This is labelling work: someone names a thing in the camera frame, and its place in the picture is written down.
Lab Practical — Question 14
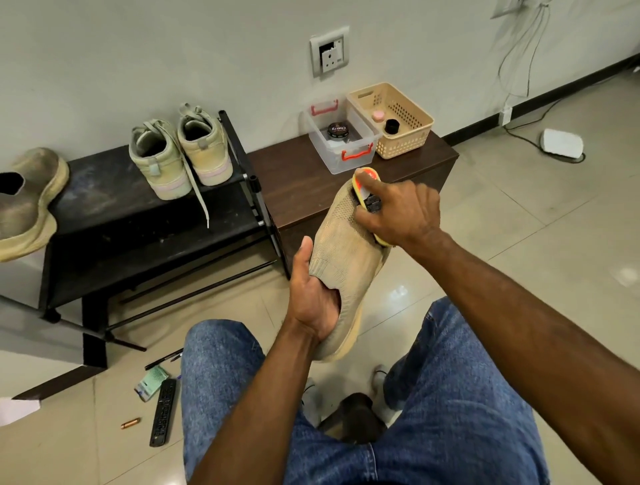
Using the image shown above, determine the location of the white cable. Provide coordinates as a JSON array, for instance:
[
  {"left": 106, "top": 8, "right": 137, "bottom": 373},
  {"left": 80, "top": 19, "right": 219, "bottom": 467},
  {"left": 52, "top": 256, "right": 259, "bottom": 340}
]
[{"left": 493, "top": 0, "right": 586, "bottom": 166}]

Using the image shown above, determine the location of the white paper sheet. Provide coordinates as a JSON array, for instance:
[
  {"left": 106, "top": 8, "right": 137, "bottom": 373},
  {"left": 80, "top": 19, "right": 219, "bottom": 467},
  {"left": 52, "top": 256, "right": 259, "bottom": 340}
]
[{"left": 0, "top": 398, "right": 41, "bottom": 428}]

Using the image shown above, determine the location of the person's right hand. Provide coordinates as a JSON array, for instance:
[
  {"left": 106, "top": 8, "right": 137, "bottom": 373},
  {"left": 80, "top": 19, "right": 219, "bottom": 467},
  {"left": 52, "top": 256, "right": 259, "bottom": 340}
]
[{"left": 352, "top": 178, "right": 443, "bottom": 251}]

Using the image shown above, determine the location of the person's left leg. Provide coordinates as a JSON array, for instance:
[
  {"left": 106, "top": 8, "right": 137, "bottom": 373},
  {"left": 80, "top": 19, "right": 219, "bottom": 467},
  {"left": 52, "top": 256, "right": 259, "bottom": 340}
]
[{"left": 180, "top": 320, "right": 376, "bottom": 485}]

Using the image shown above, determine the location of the clear plastic storage box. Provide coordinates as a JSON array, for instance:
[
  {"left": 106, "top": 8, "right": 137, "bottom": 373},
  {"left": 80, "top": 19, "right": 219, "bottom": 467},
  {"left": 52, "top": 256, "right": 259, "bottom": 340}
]
[{"left": 304, "top": 96, "right": 381, "bottom": 176}]

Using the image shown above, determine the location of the dark brown wooden cabinet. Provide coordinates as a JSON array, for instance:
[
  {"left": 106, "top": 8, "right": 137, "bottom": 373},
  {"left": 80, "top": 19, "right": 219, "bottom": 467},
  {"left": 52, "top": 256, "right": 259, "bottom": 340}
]
[{"left": 247, "top": 130, "right": 460, "bottom": 271}]

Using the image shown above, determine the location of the pale green lace-up shoe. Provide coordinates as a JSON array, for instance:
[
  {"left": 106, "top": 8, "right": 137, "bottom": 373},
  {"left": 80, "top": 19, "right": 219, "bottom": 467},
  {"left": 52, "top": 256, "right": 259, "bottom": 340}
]
[
  {"left": 176, "top": 103, "right": 235, "bottom": 187},
  {"left": 128, "top": 119, "right": 211, "bottom": 229}
]

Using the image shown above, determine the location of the white router box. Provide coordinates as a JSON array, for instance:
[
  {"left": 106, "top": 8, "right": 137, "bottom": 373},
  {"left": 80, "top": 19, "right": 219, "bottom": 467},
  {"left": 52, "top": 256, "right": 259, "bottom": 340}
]
[{"left": 540, "top": 128, "right": 587, "bottom": 164}]

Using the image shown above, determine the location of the person's right leg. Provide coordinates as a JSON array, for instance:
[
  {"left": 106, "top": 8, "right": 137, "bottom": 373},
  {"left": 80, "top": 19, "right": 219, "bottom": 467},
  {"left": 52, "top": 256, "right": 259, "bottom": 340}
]
[{"left": 372, "top": 296, "right": 551, "bottom": 485}]

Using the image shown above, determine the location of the black remote control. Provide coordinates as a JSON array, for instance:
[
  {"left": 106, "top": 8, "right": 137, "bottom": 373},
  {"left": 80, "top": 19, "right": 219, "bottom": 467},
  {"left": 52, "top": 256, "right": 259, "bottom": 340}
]
[{"left": 150, "top": 378, "right": 178, "bottom": 448}]

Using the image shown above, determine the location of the person's left hand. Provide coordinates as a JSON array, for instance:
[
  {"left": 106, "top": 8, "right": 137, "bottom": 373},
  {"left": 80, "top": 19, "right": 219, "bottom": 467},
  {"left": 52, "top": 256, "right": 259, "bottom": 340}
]
[{"left": 285, "top": 237, "right": 343, "bottom": 341}]

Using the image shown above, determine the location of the person's left forearm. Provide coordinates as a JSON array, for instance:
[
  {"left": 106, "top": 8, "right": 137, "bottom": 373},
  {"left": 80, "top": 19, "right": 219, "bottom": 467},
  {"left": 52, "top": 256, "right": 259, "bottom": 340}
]
[{"left": 190, "top": 322, "right": 319, "bottom": 485}]

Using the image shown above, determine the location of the beige plastic basket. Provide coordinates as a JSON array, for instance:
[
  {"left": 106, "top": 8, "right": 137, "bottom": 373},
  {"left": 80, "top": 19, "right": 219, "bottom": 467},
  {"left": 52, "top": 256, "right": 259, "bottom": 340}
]
[{"left": 346, "top": 82, "right": 436, "bottom": 161}]

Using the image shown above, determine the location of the black orange shoe brush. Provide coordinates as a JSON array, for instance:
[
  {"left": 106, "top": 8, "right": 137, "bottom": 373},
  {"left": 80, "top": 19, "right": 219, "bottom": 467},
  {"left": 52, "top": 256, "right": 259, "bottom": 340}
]
[{"left": 352, "top": 166, "right": 393, "bottom": 248}]

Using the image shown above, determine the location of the person's leg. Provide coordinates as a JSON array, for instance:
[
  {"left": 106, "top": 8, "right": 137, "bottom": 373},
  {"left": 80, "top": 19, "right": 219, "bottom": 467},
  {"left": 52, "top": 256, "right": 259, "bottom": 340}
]
[
  {"left": 180, "top": 320, "right": 376, "bottom": 485},
  {"left": 372, "top": 296, "right": 551, "bottom": 485}
]

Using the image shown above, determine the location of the black pen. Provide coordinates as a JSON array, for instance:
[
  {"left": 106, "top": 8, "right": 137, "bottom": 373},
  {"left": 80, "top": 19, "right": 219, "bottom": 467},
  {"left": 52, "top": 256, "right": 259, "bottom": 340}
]
[{"left": 145, "top": 348, "right": 184, "bottom": 371}]

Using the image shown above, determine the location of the green paper packet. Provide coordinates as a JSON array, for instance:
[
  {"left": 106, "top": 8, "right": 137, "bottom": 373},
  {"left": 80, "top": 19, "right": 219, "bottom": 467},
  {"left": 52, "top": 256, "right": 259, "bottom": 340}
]
[{"left": 135, "top": 364, "right": 172, "bottom": 403}]

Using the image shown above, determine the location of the worn tan slip-on shoe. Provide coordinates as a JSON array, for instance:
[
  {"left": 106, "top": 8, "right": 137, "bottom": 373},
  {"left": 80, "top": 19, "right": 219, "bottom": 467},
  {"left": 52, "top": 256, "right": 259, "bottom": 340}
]
[
  {"left": 0, "top": 148, "right": 71, "bottom": 263},
  {"left": 308, "top": 172, "right": 393, "bottom": 363}
]

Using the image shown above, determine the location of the black metal shoe rack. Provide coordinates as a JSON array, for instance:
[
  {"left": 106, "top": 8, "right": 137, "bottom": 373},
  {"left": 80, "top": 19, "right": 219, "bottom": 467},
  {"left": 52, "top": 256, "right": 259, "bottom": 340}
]
[{"left": 0, "top": 110, "right": 291, "bottom": 401}]

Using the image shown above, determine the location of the person's right forearm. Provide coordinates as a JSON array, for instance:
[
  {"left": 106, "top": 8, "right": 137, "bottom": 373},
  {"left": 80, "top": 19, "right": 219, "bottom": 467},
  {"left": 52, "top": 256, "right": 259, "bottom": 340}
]
[{"left": 415, "top": 228, "right": 640, "bottom": 485}]

